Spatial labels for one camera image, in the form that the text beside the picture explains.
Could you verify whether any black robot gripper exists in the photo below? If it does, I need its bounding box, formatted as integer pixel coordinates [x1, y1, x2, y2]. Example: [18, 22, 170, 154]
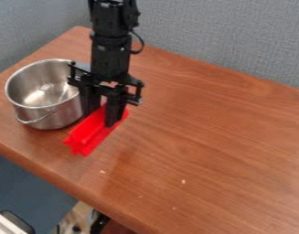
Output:
[69, 33, 145, 127]

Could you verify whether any red plastic block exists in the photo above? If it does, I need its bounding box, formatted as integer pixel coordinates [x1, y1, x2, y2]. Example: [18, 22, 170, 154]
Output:
[65, 106, 130, 156]

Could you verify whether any metal pot with handle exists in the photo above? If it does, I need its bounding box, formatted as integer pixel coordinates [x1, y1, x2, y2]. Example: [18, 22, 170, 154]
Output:
[6, 58, 83, 130]

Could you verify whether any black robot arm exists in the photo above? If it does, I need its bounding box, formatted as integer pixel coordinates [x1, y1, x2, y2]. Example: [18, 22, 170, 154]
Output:
[67, 0, 145, 128]

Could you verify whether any beige object under table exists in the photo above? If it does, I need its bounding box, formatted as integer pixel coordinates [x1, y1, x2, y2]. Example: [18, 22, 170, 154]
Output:
[50, 200, 113, 234]

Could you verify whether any black chair frame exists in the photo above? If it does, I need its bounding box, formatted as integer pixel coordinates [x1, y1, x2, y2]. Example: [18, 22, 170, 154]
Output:
[0, 210, 37, 234]

